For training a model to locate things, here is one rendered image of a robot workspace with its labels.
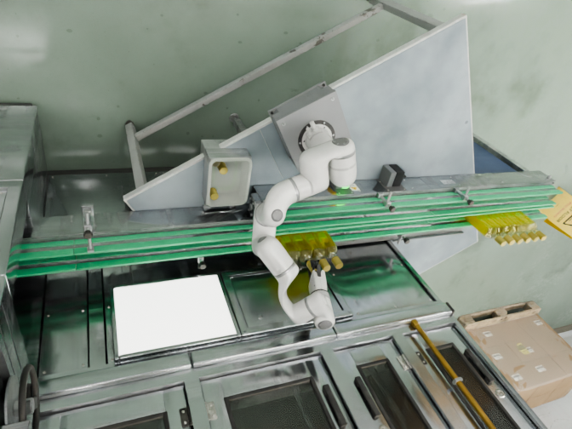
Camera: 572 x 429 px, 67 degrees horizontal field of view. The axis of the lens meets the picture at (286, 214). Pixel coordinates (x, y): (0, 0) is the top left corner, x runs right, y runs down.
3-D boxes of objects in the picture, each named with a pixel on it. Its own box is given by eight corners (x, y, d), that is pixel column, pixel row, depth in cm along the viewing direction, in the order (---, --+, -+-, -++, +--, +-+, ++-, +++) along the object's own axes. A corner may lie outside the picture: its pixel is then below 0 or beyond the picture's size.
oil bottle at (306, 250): (283, 233, 195) (300, 265, 179) (284, 223, 192) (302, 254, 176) (294, 231, 197) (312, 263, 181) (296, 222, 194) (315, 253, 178)
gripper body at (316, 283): (326, 308, 165) (322, 287, 174) (332, 289, 159) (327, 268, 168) (307, 307, 163) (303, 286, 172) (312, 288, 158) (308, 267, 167)
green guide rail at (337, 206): (263, 207, 181) (269, 218, 175) (263, 205, 181) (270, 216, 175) (551, 185, 247) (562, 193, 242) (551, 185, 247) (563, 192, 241)
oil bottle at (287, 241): (271, 233, 192) (287, 265, 177) (272, 223, 189) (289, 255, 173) (282, 232, 194) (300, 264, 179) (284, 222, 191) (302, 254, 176)
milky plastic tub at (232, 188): (201, 196, 183) (206, 208, 176) (204, 148, 170) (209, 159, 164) (241, 193, 189) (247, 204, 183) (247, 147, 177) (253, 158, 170)
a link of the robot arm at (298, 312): (294, 256, 150) (328, 302, 154) (265, 274, 153) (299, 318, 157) (292, 267, 142) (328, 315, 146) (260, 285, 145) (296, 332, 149)
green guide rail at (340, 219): (260, 220, 185) (266, 232, 179) (261, 219, 185) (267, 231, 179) (544, 197, 252) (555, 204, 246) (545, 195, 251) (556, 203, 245)
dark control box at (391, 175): (377, 178, 214) (386, 187, 207) (382, 163, 209) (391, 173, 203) (391, 177, 217) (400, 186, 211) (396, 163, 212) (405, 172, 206)
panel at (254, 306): (109, 290, 166) (114, 365, 141) (109, 285, 165) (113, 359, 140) (318, 263, 200) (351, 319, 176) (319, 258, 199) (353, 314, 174)
